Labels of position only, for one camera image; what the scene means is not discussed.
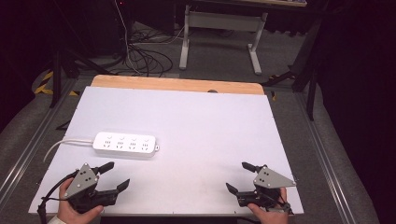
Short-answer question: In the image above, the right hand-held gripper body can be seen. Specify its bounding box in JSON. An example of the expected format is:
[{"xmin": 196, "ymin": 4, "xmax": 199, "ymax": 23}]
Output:
[{"xmin": 235, "ymin": 165, "xmax": 297, "ymax": 209}]

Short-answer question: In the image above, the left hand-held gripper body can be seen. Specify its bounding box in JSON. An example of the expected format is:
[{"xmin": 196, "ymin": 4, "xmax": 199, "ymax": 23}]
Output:
[{"xmin": 64, "ymin": 162, "xmax": 120, "ymax": 215}]

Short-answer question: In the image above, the white power strip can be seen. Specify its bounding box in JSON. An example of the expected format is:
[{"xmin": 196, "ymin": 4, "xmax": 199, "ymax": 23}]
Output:
[{"xmin": 92, "ymin": 131, "xmax": 161, "ymax": 158}]

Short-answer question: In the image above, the person's left hand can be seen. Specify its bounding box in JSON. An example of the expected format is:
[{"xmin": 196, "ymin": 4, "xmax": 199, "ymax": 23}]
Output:
[{"xmin": 56, "ymin": 177, "xmax": 105, "ymax": 224}]

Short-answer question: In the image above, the person's right hand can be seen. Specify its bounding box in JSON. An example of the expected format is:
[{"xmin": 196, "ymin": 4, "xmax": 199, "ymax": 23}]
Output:
[{"xmin": 247, "ymin": 187, "xmax": 289, "ymax": 224}]

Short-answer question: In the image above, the person's white sleeve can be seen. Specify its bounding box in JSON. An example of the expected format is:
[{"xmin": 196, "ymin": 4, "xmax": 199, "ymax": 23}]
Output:
[{"xmin": 46, "ymin": 215, "xmax": 68, "ymax": 224}]

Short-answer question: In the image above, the black metal stand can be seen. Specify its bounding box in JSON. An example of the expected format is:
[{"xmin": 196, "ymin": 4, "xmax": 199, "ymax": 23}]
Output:
[{"xmin": 49, "ymin": 49, "xmax": 110, "ymax": 108}]

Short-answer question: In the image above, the yellow black floor tape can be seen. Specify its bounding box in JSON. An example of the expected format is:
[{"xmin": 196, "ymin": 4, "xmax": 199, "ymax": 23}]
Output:
[{"xmin": 33, "ymin": 70, "xmax": 80, "ymax": 97}]

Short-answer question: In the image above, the black tripod stand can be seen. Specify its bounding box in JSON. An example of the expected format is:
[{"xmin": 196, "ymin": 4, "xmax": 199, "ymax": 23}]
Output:
[{"xmin": 261, "ymin": 15, "xmax": 325, "ymax": 121}]

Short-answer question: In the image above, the black computer tower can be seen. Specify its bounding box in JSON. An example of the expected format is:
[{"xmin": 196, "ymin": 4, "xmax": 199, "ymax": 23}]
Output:
[{"xmin": 52, "ymin": 0, "xmax": 133, "ymax": 59}]

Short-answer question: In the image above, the wooden desk top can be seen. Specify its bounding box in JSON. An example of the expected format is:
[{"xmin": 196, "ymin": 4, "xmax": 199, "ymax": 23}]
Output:
[{"xmin": 192, "ymin": 0, "xmax": 308, "ymax": 8}]

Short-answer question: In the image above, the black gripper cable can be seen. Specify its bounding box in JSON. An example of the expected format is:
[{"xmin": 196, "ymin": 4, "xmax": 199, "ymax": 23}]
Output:
[{"xmin": 36, "ymin": 170, "xmax": 79, "ymax": 224}]

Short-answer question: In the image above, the white power strip cable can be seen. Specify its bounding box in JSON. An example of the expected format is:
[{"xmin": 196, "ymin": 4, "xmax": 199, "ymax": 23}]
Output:
[{"xmin": 42, "ymin": 138, "xmax": 95, "ymax": 163}]

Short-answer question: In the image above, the aluminium floor rail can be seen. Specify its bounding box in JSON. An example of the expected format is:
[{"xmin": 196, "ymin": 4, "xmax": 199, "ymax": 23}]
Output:
[
  {"xmin": 295, "ymin": 92, "xmax": 347, "ymax": 224},
  {"xmin": 0, "ymin": 77, "xmax": 78, "ymax": 200}
]

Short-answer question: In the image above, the bundle of black floor cables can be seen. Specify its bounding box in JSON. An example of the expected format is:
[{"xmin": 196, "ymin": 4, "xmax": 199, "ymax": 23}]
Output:
[{"xmin": 124, "ymin": 27, "xmax": 176, "ymax": 78}]

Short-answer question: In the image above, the thin white floor cable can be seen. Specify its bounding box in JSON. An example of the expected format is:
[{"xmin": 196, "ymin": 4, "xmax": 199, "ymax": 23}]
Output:
[{"xmin": 115, "ymin": 0, "xmax": 188, "ymax": 76}]

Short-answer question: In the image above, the white metal desk frame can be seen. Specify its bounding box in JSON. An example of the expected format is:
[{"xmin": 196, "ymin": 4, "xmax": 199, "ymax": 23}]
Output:
[{"xmin": 178, "ymin": 4, "xmax": 269, "ymax": 77}]

